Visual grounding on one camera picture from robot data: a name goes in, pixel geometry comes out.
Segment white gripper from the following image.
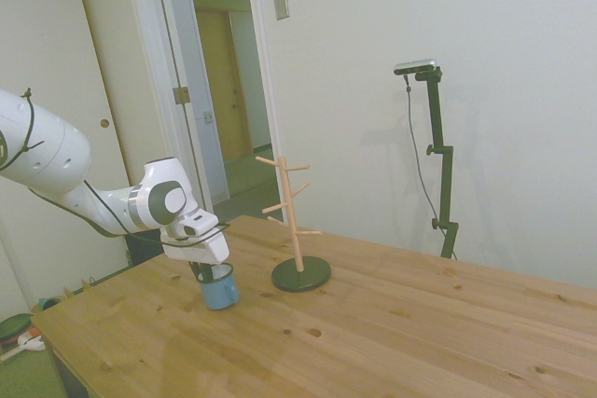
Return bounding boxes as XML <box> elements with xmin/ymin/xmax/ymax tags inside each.
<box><xmin>160</xmin><ymin>228</ymin><xmax>231</xmax><ymax>284</ymax></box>

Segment blue enamel mug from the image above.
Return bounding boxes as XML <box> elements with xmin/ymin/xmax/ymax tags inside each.
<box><xmin>197</xmin><ymin>263</ymin><xmax>241</xmax><ymax>312</ymax></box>

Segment wooden mug tree black base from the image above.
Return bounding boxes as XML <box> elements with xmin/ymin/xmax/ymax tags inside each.
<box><xmin>255</xmin><ymin>155</ymin><xmax>333</xmax><ymax>294</ymax></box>

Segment black box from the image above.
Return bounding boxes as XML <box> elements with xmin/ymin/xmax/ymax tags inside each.
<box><xmin>124</xmin><ymin>232</ymin><xmax>165</xmax><ymax>269</ymax></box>

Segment teal floor object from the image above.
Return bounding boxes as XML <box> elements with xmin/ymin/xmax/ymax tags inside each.
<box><xmin>31</xmin><ymin>295</ymin><xmax>62</xmax><ymax>313</ymax></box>

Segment wooden hallway door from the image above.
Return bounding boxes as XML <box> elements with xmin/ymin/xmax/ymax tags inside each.
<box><xmin>195</xmin><ymin>8</ymin><xmax>256</xmax><ymax>166</ymax></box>

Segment white orange floor object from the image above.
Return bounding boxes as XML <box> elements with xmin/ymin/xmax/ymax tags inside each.
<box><xmin>0</xmin><ymin>332</ymin><xmax>48</xmax><ymax>363</ymax></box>

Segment green floor object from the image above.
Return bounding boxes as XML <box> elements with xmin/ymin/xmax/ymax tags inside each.
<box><xmin>0</xmin><ymin>312</ymin><xmax>34</xmax><ymax>348</ymax></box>

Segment white door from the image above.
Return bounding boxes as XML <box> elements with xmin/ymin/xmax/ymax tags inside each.
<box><xmin>69</xmin><ymin>0</ymin><xmax>187</xmax><ymax>250</ymax></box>

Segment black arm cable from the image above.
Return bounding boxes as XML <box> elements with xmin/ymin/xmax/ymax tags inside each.
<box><xmin>0</xmin><ymin>88</ymin><xmax>233</xmax><ymax>250</ymax></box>

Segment grey camera cable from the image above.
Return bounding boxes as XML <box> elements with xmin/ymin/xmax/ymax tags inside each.
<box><xmin>403</xmin><ymin>75</ymin><xmax>444</xmax><ymax>231</ymax></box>

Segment silver stereo camera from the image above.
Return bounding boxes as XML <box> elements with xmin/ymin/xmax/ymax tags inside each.
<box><xmin>394</xmin><ymin>58</ymin><xmax>440</xmax><ymax>77</ymax></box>

